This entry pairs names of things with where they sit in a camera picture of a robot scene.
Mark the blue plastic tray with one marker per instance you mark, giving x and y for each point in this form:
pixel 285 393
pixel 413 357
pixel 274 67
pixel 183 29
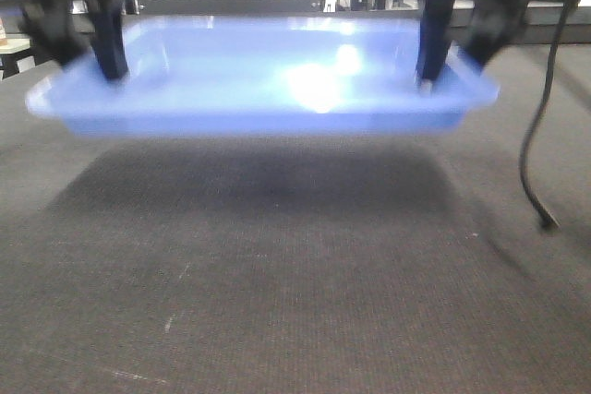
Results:
pixel 197 76

